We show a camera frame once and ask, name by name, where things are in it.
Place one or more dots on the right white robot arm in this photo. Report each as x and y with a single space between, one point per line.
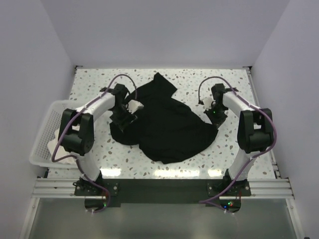
256 134

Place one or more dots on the black t shirt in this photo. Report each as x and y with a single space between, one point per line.
166 130

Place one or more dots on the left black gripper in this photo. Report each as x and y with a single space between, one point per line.
123 123

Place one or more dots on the white plastic laundry basket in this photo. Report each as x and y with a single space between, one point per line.
40 155

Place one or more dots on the white t shirt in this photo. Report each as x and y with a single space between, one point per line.
60 152

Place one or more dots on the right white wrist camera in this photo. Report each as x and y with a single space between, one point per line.
208 102

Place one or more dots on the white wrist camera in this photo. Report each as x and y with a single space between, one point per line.
208 102
134 106

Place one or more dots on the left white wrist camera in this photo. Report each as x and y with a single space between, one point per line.
134 106

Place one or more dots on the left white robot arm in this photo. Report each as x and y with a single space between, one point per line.
76 134

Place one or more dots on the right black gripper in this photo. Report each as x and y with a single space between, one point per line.
217 122

